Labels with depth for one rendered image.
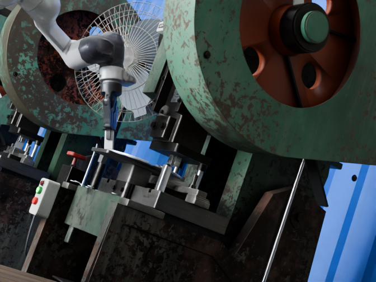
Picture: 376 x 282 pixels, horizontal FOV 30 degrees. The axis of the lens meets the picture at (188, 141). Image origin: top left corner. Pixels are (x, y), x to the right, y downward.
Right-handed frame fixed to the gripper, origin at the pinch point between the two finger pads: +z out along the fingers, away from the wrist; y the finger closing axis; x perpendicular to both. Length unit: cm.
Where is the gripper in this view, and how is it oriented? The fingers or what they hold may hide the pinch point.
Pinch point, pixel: (109, 140)
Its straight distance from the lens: 244.4
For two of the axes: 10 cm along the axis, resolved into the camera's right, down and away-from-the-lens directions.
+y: -1.6, -2.0, -9.7
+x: 9.9, -0.2, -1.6
